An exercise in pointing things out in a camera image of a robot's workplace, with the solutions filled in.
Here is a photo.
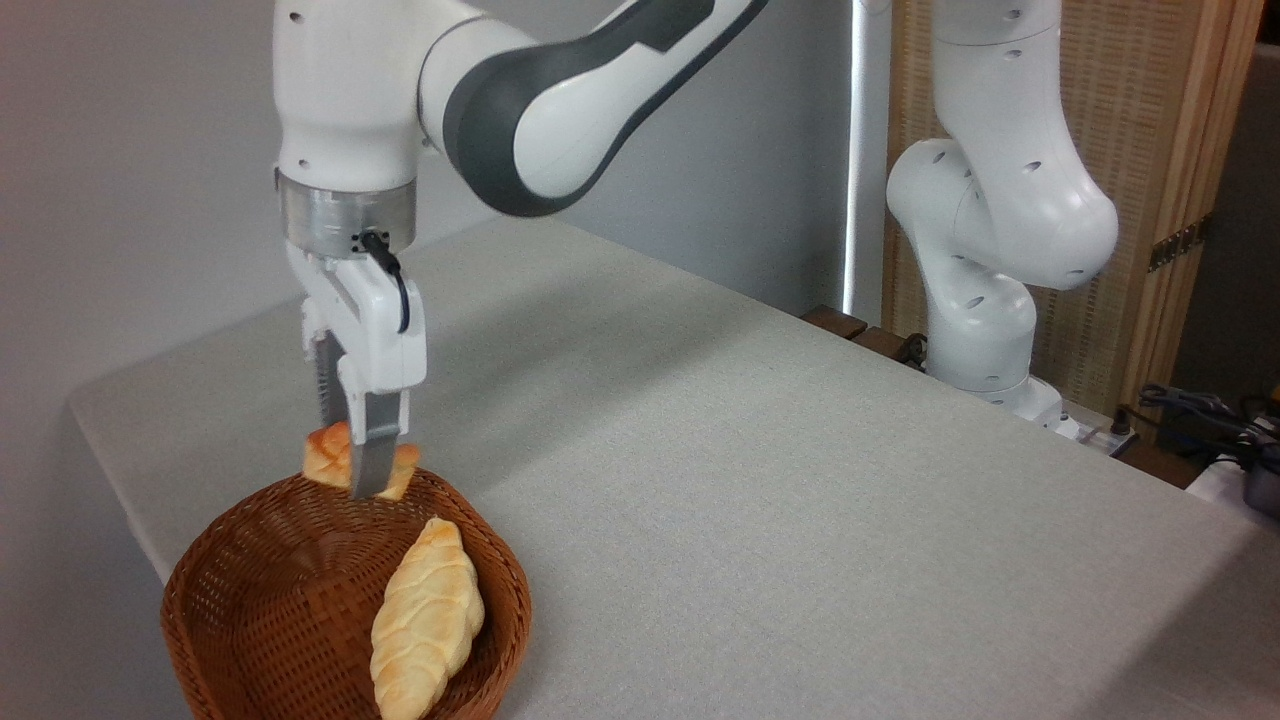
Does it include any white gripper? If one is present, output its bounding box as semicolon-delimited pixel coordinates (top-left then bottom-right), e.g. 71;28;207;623
286;238;429;500

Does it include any round orange bread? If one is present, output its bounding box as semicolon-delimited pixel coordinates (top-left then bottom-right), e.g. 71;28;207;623
302;420;422;502

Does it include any brown wicker basket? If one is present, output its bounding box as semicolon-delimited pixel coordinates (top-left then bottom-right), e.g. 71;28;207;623
160;467;533;720

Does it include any long braided pale bread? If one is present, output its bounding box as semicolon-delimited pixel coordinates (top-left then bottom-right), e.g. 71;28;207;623
369;516;486;720

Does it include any grey tablecloth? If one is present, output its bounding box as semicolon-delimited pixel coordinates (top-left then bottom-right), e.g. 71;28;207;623
68;215;1280;720

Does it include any dark brown wooden block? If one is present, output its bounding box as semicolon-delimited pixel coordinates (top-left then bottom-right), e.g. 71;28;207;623
800;304;870;342
850;325;928;372

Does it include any white power strip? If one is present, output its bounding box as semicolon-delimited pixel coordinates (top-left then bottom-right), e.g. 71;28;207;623
1072;404;1142;458

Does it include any metal screen hinge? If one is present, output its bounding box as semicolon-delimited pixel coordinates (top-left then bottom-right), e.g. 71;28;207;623
1148;214;1214;273

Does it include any wooden rattan folding screen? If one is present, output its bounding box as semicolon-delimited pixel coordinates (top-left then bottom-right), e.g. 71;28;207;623
882;0;1266;421

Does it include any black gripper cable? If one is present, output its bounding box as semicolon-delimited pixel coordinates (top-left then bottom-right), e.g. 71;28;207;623
357;231;412;335

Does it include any black cable bundle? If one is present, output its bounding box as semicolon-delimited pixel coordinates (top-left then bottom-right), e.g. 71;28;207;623
1137;383;1280;473

